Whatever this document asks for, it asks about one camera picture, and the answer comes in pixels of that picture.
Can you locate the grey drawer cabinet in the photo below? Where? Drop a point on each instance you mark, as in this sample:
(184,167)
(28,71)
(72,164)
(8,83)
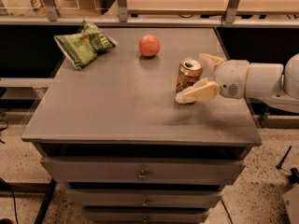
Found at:
(126,150)

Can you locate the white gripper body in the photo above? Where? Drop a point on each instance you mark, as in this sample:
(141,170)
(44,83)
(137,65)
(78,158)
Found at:
(232,76)

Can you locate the metal railing shelf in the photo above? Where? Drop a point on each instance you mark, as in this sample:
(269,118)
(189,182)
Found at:
(185,13)

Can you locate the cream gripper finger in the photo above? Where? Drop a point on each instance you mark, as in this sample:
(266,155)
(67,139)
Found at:
(201,90)
(210,63)

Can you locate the orange soda can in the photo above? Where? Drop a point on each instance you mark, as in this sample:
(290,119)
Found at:
(189,72)

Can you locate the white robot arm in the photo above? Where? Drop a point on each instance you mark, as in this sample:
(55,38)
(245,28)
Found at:
(273,84)

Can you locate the white box corner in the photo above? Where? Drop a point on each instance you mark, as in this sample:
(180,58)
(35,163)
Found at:
(291,201)

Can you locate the green chip bag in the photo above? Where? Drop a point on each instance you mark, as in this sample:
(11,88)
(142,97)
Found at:
(84,47)

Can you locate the orange apple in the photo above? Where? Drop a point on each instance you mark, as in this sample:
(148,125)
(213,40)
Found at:
(149,45)

